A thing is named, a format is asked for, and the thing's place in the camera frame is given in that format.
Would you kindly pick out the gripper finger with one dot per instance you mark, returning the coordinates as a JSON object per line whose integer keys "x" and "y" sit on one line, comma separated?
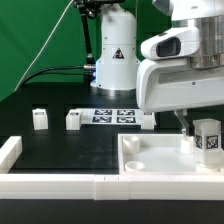
{"x": 182, "y": 123}

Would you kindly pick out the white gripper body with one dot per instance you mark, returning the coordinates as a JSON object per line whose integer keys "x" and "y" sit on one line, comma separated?
{"x": 166, "y": 80}

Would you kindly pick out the white square table top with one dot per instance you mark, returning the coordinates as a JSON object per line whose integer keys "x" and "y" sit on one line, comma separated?
{"x": 168, "y": 154}

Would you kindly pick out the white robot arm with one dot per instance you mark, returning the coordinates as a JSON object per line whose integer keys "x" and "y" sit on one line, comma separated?
{"x": 117, "y": 67}

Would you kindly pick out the AprilTag marker sheet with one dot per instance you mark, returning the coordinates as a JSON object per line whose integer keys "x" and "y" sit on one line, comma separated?
{"x": 110, "y": 116}

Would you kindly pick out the white U-shaped fence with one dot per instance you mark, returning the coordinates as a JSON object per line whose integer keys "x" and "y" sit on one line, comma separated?
{"x": 123, "y": 186}

